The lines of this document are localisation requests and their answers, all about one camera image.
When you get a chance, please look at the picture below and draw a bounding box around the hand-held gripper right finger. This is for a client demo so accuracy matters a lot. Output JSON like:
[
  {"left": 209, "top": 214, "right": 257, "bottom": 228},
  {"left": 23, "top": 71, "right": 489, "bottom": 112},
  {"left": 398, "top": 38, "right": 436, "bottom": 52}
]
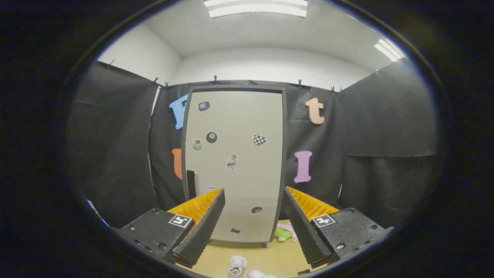
[{"left": 283, "top": 186, "right": 395, "bottom": 270}]

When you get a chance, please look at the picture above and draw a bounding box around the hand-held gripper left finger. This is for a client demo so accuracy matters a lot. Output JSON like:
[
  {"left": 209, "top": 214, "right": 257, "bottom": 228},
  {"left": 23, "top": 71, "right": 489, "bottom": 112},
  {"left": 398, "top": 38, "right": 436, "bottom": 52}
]
[{"left": 112, "top": 188, "right": 226, "bottom": 269}]

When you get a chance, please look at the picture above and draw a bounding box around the black door handle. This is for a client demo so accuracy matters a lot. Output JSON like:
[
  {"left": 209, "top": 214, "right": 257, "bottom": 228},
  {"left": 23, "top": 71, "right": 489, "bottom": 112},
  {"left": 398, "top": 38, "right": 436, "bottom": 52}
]
[{"left": 186, "top": 170, "right": 197, "bottom": 199}]

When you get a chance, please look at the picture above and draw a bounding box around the grey shoe cabinet door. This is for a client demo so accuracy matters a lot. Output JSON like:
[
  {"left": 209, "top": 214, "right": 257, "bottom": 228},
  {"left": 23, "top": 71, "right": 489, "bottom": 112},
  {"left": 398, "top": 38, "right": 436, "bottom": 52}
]
[{"left": 185, "top": 91, "right": 284, "bottom": 244}]

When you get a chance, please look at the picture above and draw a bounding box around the pink green plush toy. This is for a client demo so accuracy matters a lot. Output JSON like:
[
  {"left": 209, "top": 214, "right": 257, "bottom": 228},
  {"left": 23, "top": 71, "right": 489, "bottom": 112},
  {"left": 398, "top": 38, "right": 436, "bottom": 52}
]
[{"left": 274, "top": 222, "right": 298, "bottom": 242}]

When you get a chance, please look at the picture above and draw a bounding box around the black backdrop cloth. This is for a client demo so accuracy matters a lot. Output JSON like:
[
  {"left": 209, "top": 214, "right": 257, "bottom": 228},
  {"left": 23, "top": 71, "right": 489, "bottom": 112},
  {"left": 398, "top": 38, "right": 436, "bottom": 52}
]
[{"left": 68, "top": 58, "right": 438, "bottom": 232}]

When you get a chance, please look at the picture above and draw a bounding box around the small ceiling light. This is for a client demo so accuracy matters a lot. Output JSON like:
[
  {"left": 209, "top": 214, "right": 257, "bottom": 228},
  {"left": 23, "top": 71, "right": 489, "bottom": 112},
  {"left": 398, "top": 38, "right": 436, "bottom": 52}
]
[{"left": 374, "top": 39, "right": 404, "bottom": 62}]

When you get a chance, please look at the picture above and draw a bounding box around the long ceiling light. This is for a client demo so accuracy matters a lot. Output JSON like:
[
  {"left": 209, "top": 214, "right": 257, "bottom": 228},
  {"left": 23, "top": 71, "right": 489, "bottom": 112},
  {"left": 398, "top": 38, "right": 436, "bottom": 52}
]
[{"left": 204, "top": 0, "right": 308, "bottom": 19}]

